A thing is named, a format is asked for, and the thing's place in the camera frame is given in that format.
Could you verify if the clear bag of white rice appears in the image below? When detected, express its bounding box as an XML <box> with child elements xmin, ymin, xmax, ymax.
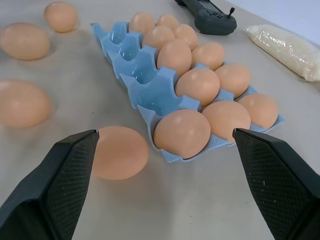
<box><xmin>243</xmin><ymin>24</ymin><xmax>320</xmax><ymax>83</ymax></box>

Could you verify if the blue plastic egg tray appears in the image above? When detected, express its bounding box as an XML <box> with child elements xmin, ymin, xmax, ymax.
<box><xmin>90</xmin><ymin>21</ymin><xmax>286</xmax><ymax>165</ymax></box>

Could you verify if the black remote controller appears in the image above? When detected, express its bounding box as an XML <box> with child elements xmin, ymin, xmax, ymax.
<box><xmin>174</xmin><ymin>0</ymin><xmax>238</xmax><ymax>36</ymax></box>

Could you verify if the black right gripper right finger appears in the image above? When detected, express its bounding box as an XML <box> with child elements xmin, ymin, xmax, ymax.
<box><xmin>232</xmin><ymin>127</ymin><xmax>320</xmax><ymax>240</ymax></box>

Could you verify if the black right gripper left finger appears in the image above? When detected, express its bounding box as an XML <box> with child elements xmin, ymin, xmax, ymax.
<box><xmin>0</xmin><ymin>129</ymin><xmax>100</xmax><ymax>240</ymax></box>

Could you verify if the tan egg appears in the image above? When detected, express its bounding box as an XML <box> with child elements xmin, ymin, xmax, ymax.
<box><xmin>92</xmin><ymin>125</ymin><xmax>150</xmax><ymax>181</ymax></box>
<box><xmin>142</xmin><ymin>25</ymin><xmax>176</xmax><ymax>50</ymax></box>
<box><xmin>237</xmin><ymin>93</ymin><xmax>279</xmax><ymax>128</ymax></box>
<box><xmin>43</xmin><ymin>1</ymin><xmax>79</xmax><ymax>33</ymax></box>
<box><xmin>153</xmin><ymin>109</ymin><xmax>212</xmax><ymax>160</ymax></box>
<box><xmin>0</xmin><ymin>22</ymin><xmax>51</xmax><ymax>61</ymax></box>
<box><xmin>173</xmin><ymin>23</ymin><xmax>199</xmax><ymax>52</ymax></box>
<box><xmin>156</xmin><ymin>39</ymin><xmax>193</xmax><ymax>78</ymax></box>
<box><xmin>156</xmin><ymin>13</ymin><xmax>180</xmax><ymax>30</ymax></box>
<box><xmin>201</xmin><ymin>100</ymin><xmax>252</xmax><ymax>144</ymax></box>
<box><xmin>128</xmin><ymin>11</ymin><xmax>156</xmax><ymax>35</ymax></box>
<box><xmin>174</xmin><ymin>67</ymin><xmax>221</xmax><ymax>108</ymax></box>
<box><xmin>214</xmin><ymin>62</ymin><xmax>252</xmax><ymax>99</ymax></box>
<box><xmin>191</xmin><ymin>41</ymin><xmax>226</xmax><ymax>72</ymax></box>
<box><xmin>0</xmin><ymin>79</ymin><xmax>53</xmax><ymax>129</ymax></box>

